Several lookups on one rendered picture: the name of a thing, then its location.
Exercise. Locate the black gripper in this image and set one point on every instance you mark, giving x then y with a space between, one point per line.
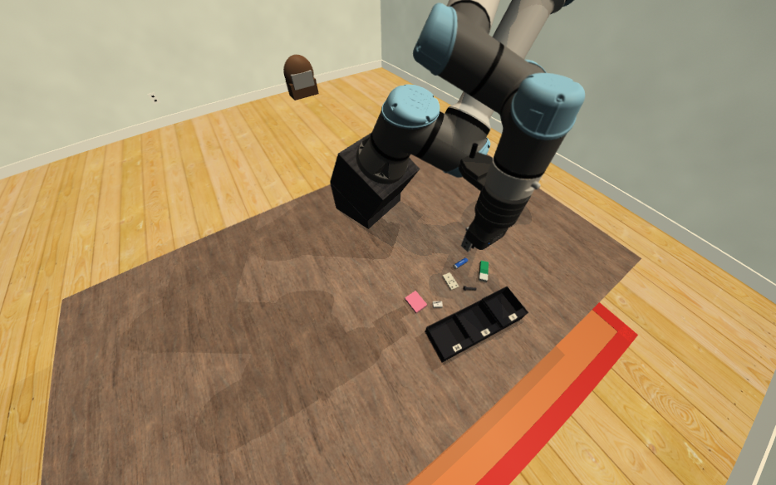
500 203

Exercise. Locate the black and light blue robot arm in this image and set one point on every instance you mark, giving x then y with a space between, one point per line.
536 110

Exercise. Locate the black rack of bins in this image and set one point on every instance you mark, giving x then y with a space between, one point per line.
475 323

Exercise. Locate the cream domino tile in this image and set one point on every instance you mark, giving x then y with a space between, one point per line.
452 284

